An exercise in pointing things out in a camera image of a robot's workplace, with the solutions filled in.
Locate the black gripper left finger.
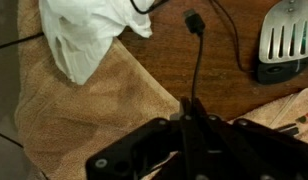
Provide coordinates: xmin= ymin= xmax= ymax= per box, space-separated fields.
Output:
xmin=85 ymin=96 xmax=199 ymax=180

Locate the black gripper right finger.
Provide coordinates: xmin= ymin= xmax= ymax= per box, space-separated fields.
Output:
xmin=193 ymin=98 xmax=308 ymax=180

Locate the black USB cable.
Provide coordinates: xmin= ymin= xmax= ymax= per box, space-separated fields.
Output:
xmin=0 ymin=0 xmax=253 ymax=149

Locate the crumpled white tissue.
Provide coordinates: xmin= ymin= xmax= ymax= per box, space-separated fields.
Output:
xmin=38 ymin=0 xmax=153 ymax=86

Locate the orange-handled slotted metal spatula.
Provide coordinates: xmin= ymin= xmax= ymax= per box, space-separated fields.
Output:
xmin=258 ymin=0 xmax=308 ymax=64

